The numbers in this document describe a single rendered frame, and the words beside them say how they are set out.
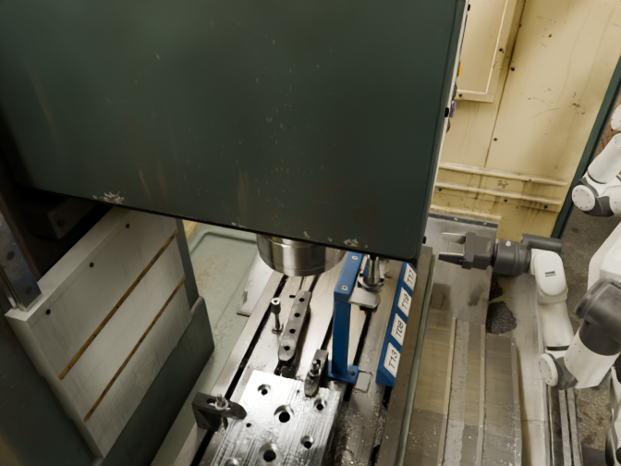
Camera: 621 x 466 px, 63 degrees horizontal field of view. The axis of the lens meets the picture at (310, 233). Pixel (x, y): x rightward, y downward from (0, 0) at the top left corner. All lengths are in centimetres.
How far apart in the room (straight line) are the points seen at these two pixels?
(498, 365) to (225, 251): 122
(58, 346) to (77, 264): 16
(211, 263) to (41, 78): 156
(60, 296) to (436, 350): 114
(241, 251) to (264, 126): 167
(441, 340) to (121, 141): 128
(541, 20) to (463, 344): 102
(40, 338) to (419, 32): 82
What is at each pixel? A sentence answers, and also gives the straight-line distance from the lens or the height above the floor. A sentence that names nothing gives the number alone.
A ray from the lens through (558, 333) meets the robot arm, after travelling 142.
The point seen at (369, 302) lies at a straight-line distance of 117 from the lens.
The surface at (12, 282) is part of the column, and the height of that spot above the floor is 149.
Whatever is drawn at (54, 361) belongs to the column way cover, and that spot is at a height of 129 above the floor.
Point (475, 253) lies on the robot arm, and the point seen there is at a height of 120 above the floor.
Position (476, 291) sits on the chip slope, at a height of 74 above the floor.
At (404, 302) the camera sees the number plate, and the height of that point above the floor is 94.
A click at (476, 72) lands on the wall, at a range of 176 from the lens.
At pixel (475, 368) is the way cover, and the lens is 172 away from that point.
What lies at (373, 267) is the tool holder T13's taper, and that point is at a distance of 117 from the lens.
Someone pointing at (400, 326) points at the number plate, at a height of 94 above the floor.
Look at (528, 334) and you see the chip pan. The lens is 196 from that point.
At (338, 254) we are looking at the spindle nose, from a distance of 84.
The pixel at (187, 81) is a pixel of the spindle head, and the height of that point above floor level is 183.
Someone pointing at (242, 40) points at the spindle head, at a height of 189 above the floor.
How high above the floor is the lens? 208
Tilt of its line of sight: 40 degrees down
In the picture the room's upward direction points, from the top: 1 degrees counter-clockwise
